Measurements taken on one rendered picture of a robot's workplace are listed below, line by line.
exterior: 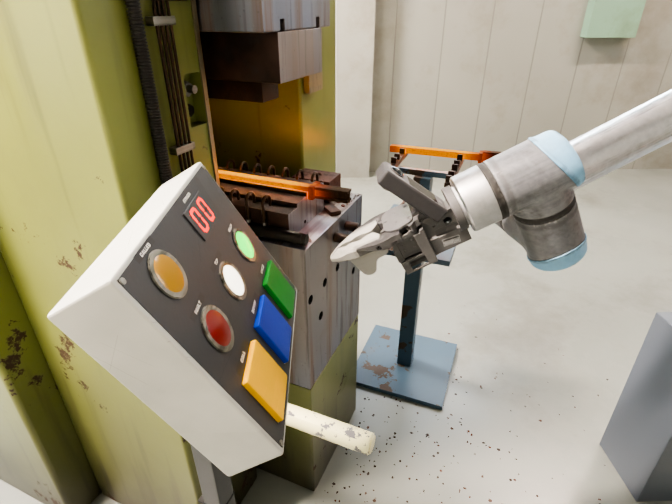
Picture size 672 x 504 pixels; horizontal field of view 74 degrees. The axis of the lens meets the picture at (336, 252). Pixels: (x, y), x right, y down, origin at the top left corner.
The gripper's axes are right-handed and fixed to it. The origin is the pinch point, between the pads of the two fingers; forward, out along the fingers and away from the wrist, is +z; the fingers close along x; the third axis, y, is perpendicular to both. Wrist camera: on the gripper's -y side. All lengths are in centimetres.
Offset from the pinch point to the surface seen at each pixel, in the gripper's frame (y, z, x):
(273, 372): 1.5, 10.2, -19.9
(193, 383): -7.9, 12.8, -28.4
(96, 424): 28, 90, 23
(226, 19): -37.3, 2.4, 32.8
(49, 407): 17, 98, 25
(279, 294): 0.5, 10.4, -3.9
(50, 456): 29, 107, 21
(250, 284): -5.3, 11.2, -8.0
